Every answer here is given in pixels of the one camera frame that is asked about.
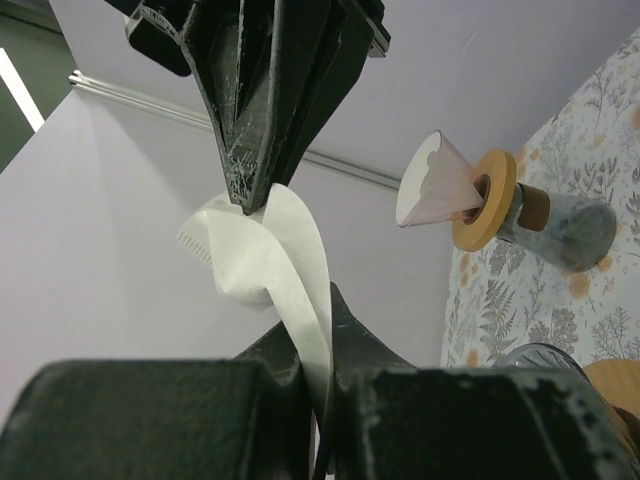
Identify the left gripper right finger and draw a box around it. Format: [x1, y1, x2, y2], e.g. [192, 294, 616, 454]
[331, 289, 635, 479]

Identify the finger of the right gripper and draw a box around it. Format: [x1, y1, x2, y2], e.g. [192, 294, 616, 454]
[269, 1, 390, 184]
[177, 1, 273, 214]

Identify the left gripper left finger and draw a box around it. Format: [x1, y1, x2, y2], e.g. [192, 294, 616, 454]
[1, 325, 310, 479]

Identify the grey ribbed glass dripper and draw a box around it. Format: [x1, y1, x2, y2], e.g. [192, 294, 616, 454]
[494, 343, 590, 382]

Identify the wooden ring dripper holder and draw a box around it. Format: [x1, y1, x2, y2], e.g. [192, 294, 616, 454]
[452, 149, 516, 253]

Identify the grey glass carafe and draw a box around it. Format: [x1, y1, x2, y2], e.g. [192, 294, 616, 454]
[496, 183, 617, 273]

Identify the white paper coffee filter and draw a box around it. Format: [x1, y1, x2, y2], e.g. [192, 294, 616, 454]
[396, 130, 441, 227]

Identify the floral tablecloth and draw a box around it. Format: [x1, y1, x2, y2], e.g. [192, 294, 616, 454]
[440, 34, 639, 367]

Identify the aluminium frame rail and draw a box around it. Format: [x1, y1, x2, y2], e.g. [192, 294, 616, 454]
[68, 70, 401, 191]

